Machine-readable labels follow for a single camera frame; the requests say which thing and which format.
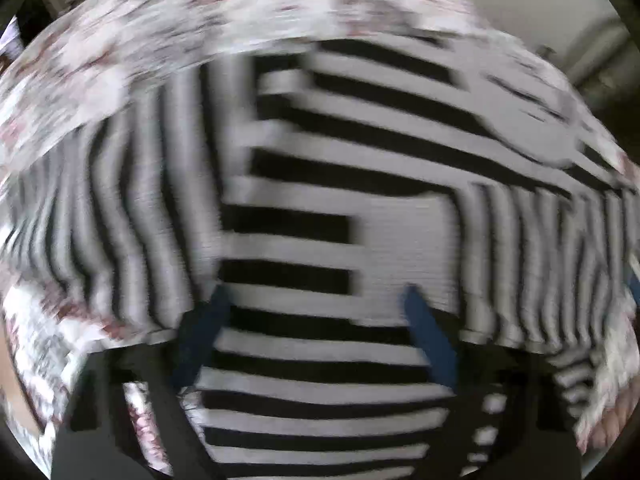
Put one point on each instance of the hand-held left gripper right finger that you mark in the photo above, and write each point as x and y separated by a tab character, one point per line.
431	337

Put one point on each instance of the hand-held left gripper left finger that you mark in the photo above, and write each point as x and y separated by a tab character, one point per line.
202	332

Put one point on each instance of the black and white striped sweater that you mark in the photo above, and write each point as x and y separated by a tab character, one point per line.
320	240

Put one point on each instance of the floral bed sheet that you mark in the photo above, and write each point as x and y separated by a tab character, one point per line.
150	35

